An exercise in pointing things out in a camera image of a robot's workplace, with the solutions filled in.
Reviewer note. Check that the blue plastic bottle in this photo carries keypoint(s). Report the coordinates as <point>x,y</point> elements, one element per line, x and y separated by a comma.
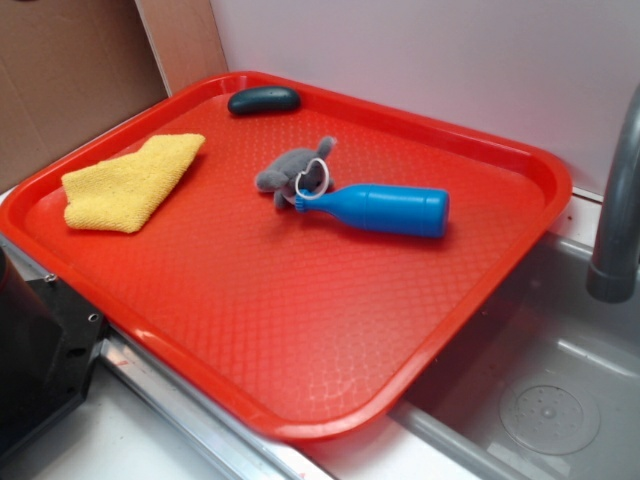
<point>414,211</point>

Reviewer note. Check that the red plastic tray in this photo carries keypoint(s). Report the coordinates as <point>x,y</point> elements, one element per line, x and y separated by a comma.
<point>301,326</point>

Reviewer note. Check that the grey plush toy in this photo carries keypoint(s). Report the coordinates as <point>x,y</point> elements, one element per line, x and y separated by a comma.
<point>297,170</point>

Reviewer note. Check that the dark green toy cucumber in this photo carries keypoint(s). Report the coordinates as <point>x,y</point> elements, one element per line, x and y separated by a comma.
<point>264,99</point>

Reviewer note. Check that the yellow cloth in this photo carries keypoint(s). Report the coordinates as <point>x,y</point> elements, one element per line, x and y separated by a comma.
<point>122,194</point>

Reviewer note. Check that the grey toy sink basin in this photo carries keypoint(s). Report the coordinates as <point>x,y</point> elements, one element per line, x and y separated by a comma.
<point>542,382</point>

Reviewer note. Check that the brown cardboard panel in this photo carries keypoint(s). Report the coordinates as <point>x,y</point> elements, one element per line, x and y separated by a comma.
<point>71,70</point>

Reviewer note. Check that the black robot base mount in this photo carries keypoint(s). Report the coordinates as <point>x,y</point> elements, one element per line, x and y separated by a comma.
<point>50,339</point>

